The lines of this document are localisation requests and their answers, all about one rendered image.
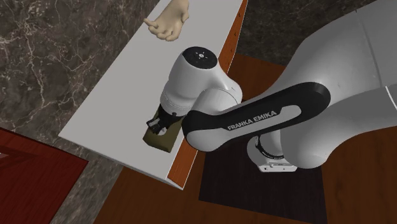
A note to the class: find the beige hand figure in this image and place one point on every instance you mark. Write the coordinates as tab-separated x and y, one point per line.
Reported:
170	21

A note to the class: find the white table with orange side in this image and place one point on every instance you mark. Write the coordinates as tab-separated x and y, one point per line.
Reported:
124	93

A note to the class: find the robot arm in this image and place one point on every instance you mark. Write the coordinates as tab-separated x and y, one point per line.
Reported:
325	65

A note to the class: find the olive green box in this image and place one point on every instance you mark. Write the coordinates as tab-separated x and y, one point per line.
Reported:
162	142

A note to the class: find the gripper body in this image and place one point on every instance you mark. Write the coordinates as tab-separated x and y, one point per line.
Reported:
165	118

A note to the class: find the dark red wooden cabinet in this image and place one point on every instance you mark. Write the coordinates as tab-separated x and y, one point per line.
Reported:
31	180

